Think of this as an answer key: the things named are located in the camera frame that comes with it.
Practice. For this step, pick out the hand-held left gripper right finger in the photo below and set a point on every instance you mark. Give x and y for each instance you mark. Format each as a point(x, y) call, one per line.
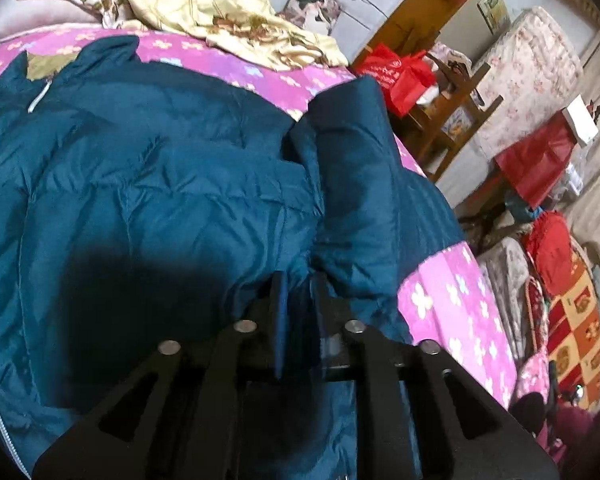
point(321, 320)

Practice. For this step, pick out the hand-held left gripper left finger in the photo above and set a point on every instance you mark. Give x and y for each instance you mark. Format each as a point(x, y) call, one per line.
point(279, 322)

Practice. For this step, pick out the teal puffer jacket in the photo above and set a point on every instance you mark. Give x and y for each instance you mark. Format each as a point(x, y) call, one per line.
point(155, 185)

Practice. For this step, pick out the pink floral bedsheet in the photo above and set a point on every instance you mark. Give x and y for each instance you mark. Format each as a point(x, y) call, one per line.
point(445, 305)

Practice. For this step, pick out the grey floral blanket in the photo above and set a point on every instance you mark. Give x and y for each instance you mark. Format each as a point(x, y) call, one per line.
point(505, 290)

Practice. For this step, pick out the pink patterned bag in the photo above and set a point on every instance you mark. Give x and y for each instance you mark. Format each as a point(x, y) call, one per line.
point(532, 380)

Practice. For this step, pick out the red cushion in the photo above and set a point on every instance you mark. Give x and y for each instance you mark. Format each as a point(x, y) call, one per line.
point(552, 252)

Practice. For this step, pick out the wooden chair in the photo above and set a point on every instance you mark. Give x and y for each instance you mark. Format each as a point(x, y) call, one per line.
point(450, 105)

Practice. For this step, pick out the red shopping bag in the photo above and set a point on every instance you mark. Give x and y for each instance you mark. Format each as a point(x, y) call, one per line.
point(395, 77)

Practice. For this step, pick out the red checkered blanket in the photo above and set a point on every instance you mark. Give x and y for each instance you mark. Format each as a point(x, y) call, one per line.
point(577, 325)

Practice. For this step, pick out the red paper bag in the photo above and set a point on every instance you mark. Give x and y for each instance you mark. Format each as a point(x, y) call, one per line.
point(537, 162)

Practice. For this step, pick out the floral covered furniture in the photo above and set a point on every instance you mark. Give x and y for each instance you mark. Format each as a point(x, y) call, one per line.
point(525, 75)

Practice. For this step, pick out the cream floral quilt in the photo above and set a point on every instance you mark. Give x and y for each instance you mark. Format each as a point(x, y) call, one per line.
point(205, 5)

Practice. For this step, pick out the white box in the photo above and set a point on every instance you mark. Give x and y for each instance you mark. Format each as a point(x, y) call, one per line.
point(582, 120)

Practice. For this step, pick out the white pillow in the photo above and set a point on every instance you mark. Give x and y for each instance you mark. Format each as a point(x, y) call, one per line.
point(30, 19)

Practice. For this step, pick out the wall photo print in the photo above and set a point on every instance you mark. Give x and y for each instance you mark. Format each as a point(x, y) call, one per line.
point(312, 7)

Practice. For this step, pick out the wooden door frame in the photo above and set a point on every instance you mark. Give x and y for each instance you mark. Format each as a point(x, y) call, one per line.
point(420, 5)

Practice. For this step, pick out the framed wall picture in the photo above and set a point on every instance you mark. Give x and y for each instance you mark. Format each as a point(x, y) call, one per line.
point(494, 7)

